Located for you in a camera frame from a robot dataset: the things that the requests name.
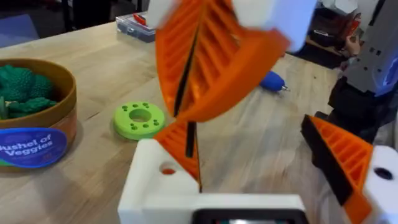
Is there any green disc with holes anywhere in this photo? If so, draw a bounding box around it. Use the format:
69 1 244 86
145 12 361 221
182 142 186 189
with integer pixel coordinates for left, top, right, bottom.
112 101 166 141

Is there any brown tub of green toy vegetables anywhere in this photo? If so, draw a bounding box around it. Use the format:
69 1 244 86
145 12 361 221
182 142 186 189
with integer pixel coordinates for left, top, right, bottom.
0 58 78 174

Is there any blue electric screwdriver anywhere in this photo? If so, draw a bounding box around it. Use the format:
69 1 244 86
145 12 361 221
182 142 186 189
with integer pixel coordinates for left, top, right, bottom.
259 70 290 93

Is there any heap of boxes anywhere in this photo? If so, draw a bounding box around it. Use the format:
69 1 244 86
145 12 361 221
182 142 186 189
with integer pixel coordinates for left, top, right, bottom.
307 0 363 48

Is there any finger of the white orange right gripper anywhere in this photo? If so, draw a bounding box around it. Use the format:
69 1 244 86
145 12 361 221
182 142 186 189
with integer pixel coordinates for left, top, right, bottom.
176 0 318 123
146 0 206 118

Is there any bare white left gripper left finger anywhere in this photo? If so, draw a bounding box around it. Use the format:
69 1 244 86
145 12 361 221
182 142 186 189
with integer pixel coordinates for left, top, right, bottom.
118 138 200 224

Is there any person's hand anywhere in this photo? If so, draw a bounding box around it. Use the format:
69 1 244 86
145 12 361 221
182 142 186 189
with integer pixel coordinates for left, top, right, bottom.
344 34 362 58

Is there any clear plastic parts box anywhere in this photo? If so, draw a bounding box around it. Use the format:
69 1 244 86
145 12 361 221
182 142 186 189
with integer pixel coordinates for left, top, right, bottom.
115 12 156 44

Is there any white orange left gripper right finger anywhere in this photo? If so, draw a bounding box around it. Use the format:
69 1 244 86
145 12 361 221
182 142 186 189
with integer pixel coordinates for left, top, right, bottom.
300 114 398 224

